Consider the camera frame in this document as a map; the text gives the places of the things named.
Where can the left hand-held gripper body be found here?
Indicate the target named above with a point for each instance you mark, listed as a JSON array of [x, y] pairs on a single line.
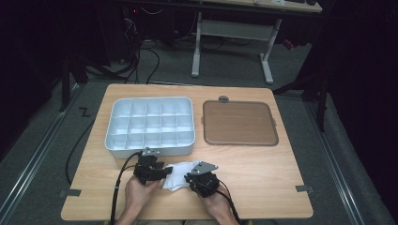
[[147, 165]]

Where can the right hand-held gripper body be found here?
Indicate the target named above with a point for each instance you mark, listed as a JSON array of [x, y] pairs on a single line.
[[206, 182]]

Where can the grey tape piece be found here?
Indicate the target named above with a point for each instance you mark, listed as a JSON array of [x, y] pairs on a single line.
[[70, 192], [304, 188]]

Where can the black stand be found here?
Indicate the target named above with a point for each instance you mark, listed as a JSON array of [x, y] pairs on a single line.
[[65, 81], [320, 97]]

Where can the white divided storage box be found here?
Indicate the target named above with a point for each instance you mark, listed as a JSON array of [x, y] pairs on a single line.
[[150, 125]]

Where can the grey round table grommet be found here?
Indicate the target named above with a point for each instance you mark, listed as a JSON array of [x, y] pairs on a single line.
[[223, 99]]

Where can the person's right hand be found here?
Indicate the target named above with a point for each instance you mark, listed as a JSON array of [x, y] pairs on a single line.
[[217, 204]]

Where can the metal floor rail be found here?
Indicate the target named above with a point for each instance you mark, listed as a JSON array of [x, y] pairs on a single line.
[[338, 168], [34, 156]]

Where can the white metal desk frame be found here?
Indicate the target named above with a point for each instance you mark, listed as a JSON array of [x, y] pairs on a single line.
[[233, 31]]

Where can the person's left hand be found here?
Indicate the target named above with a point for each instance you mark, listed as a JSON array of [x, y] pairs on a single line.
[[139, 195]]

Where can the wooden desk top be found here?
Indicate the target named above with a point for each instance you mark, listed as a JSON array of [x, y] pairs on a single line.
[[266, 5]]

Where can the brown square tray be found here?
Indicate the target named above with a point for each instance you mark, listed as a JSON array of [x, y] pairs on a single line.
[[239, 122]]

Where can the white sock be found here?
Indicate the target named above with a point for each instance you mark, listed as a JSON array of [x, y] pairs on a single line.
[[178, 176]]

